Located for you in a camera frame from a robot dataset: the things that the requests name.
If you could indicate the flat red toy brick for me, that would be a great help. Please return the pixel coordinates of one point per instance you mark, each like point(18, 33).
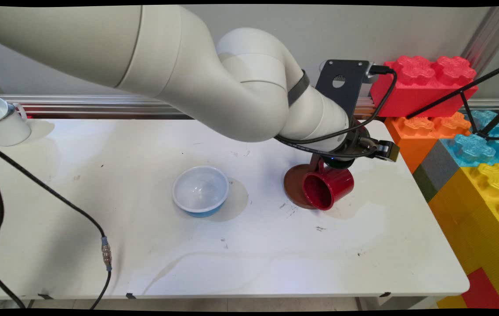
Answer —
point(482, 292)

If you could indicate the giant blue toy brick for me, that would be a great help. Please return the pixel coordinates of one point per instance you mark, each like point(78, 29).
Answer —
point(469, 151)

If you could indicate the giant red toy brick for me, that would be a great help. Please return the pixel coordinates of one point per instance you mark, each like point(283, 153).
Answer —
point(416, 92)

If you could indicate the aluminium rail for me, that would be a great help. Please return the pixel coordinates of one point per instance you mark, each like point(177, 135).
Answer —
point(78, 107)

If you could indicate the red mug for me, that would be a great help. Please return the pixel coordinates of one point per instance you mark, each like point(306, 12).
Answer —
point(337, 184)

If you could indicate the brown wooden mug tree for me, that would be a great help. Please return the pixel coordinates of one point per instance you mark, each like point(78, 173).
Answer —
point(292, 184)

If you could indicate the white enamel mug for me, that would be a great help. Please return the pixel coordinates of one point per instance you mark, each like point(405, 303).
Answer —
point(8, 129)

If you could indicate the giant yellow toy brick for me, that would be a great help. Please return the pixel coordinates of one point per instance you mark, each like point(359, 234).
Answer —
point(473, 219)

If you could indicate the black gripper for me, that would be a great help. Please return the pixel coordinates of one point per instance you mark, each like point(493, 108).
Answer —
point(355, 142)

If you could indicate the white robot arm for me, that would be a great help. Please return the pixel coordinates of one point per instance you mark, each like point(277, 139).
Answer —
point(144, 52)

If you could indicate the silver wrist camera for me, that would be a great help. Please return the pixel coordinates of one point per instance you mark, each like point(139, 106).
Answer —
point(372, 74)

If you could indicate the white bowl with blue outside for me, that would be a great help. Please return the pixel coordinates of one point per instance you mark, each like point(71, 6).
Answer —
point(200, 188)

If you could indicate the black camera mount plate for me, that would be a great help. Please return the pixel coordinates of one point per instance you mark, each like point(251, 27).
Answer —
point(350, 94)

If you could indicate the giant grey green toy brick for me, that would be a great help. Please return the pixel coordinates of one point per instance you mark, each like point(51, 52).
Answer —
point(438, 169)

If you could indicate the giant orange toy brick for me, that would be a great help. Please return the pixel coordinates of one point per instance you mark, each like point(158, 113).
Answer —
point(412, 140)

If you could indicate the black tripod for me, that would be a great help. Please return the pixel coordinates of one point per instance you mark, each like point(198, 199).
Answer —
point(462, 91)

